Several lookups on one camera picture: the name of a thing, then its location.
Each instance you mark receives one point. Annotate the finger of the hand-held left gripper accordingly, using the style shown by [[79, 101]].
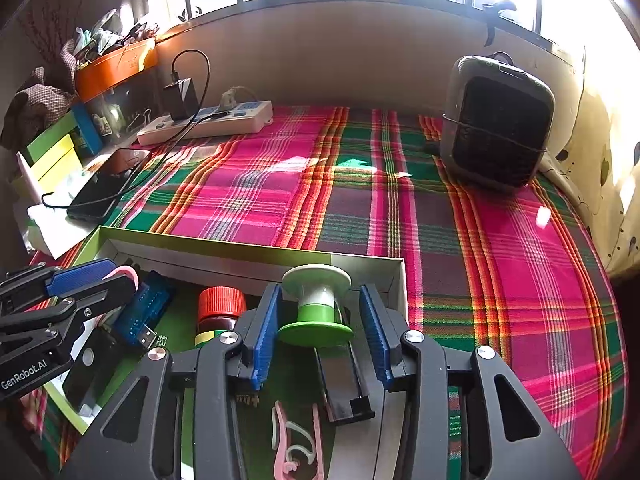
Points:
[[82, 276], [100, 297]]

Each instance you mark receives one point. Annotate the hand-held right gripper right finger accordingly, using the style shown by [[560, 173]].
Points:
[[375, 340]]

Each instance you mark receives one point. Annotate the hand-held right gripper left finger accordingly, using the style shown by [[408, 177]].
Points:
[[265, 340]]

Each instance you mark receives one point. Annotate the pink plastic clip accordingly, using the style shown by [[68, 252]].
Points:
[[131, 276], [317, 440]]

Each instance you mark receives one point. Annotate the blue USB adapter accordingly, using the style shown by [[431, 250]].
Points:
[[145, 305]]

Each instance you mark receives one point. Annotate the green plastic spool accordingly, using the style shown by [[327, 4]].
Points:
[[315, 332]]

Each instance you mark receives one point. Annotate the brown bottle red cap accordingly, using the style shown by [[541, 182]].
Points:
[[220, 302]]

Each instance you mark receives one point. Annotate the black remote control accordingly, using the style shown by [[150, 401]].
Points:
[[95, 375]]

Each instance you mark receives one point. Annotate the green cardboard box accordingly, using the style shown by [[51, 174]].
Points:
[[225, 260]]

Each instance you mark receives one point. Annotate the white paper sheet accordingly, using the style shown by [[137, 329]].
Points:
[[55, 230]]

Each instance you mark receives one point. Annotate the black silver USB device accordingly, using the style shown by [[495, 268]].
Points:
[[345, 385]]

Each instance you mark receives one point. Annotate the black smartphone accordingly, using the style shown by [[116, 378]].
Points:
[[100, 195]]

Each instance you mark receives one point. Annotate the white upright card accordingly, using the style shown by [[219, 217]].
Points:
[[29, 180]]

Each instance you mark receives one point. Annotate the yellow green carton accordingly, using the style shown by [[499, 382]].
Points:
[[57, 165]]

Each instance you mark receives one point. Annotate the plaid blanket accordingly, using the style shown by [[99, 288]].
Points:
[[500, 285]]

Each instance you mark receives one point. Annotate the blue small box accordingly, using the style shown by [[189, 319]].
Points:
[[86, 130]]

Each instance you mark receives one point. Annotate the black binder clip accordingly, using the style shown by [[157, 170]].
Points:
[[140, 120]]

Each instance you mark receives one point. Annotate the brown checkered cloth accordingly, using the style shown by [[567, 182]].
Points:
[[35, 110]]

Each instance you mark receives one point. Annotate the glass tank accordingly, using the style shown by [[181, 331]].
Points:
[[130, 100]]

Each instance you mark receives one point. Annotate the black charger plug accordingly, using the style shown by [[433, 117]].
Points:
[[181, 100]]

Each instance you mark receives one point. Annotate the orange container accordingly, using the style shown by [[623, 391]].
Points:
[[115, 72]]

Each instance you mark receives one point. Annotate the white power strip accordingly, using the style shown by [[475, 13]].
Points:
[[240, 120]]

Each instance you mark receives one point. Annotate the white plug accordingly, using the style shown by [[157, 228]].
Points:
[[231, 99]]

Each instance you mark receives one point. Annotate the dried branches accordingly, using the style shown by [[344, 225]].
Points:
[[42, 35]]

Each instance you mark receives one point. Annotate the dark space heater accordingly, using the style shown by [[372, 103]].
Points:
[[500, 125]]

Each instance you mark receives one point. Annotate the cream dotted cloth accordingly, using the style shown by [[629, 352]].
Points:
[[600, 160]]

